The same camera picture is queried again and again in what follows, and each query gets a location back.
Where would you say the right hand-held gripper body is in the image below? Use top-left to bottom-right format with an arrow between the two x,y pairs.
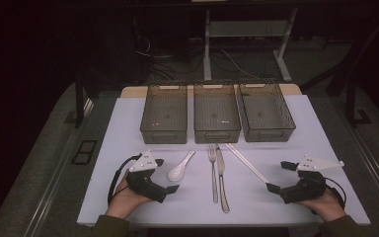
279,154 -> 345,205

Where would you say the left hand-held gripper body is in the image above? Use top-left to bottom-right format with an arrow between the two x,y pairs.
125,149 -> 168,204

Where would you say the white ceramic spoon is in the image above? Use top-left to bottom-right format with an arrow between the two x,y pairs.
167,150 -> 196,183

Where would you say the steel fork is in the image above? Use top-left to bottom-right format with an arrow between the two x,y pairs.
208,143 -> 219,204

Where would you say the smoky transparent plastic bin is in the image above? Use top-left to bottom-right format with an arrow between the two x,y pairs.
237,80 -> 297,143
192,82 -> 242,145
139,82 -> 190,145

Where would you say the steel table knife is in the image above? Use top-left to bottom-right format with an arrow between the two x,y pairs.
215,144 -> 231,214

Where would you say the person's left hand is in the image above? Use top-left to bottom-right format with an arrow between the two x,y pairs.
105,173 -> 153,220

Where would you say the person's right hand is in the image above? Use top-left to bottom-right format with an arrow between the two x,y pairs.
296,188 -> 347,222

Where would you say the white table mat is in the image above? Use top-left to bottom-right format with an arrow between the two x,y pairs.
77,94 -> 371,228

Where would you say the wooden table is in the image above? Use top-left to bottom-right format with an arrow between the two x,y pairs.
120,83 -> 303,99

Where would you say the black metal stand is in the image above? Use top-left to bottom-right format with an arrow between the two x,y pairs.
300,9 -> 379,129

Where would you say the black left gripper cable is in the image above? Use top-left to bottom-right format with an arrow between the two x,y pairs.
107,153 -> 143,205

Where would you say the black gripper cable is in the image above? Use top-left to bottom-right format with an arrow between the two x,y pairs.
107,153 -> 143,205
324,177 -> 347,211

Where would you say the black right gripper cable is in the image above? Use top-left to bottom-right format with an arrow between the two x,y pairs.
324,177 -> 347,211

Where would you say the aluminium floor rail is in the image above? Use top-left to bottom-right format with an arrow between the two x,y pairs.
22,98 -> 95,237
340,112 -> 379,213

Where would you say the black floor cable bundle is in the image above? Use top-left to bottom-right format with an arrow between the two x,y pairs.
132,33 -> 208,83

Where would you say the white floor cable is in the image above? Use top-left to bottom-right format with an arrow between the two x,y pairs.
221,48 -> 262,81

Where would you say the white metal desk frame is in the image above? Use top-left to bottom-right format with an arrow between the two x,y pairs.
202,7 -> 300,83

